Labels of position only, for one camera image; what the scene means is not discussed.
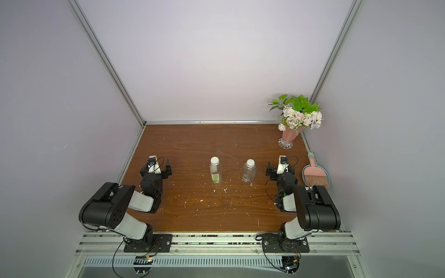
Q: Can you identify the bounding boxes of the blue label clear bottle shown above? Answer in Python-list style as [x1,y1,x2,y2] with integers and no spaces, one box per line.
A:
[242,163,257,184]

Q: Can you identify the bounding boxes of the green label clear bottle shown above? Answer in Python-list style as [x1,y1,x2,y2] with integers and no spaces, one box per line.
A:
[210,163,222,184]

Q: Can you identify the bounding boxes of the white bottle cap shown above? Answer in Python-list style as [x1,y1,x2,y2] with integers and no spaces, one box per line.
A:
[210,156,220,166]
[246,159,255,168]

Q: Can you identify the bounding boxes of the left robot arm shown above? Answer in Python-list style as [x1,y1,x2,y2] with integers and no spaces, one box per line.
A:
[78,155,172,249]

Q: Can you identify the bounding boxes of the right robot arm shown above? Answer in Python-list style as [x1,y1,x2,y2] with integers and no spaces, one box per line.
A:
[265,163,341,240]

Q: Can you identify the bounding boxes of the pink hand broom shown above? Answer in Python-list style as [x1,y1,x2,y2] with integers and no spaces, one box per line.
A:
[304,155,330,188]

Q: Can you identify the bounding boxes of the pink flower vase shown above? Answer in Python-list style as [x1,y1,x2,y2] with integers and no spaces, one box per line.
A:
[278,127,305,149]

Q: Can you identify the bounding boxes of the artificial flower bouquet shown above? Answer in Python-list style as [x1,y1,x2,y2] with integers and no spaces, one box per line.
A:
[268,95,323,132]

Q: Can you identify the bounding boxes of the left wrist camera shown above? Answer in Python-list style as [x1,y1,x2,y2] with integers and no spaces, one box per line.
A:
[147,155,161,174]

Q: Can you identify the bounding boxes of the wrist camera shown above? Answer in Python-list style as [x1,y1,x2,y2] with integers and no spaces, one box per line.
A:
[147,155,161,174]
[277,155,289,174]

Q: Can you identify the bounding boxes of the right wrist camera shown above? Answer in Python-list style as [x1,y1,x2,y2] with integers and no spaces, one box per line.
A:
[277,155,289,174]

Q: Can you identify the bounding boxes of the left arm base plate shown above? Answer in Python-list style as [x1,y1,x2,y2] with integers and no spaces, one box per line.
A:
[124,234,173,253]

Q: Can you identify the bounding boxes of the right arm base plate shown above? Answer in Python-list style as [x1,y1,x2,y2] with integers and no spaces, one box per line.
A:
[256,233,310,253]

